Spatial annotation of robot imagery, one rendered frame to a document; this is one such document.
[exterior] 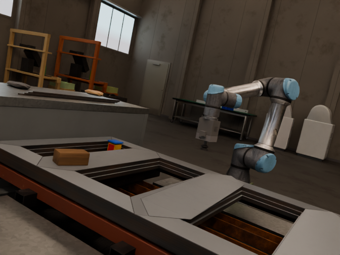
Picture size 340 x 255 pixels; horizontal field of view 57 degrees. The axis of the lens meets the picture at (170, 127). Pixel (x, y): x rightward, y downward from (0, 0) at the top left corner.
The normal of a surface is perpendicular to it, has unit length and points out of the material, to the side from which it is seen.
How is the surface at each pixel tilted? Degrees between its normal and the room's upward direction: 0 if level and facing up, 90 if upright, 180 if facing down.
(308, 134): 90
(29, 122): 90
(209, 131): 89
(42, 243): 0
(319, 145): 90
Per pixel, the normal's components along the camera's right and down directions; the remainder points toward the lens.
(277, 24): -0.49, 0.01
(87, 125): 0.83, 0.24
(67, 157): 0.63, 0.22
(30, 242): 0.20, -0.97
